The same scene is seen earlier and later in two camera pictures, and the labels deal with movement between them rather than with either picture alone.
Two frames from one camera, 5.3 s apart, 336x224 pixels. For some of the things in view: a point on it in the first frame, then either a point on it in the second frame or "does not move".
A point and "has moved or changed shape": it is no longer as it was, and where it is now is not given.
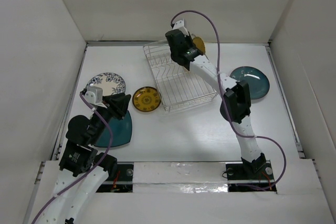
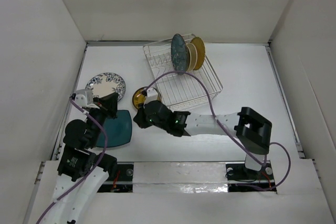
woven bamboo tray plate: [200, 44] does not move
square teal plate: [121, 129] does not move
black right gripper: [189, 39] → [140, 117]
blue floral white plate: [111, 83] does not move
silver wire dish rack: [180, 88] does not move
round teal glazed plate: [258, 83] has moved or changed shape
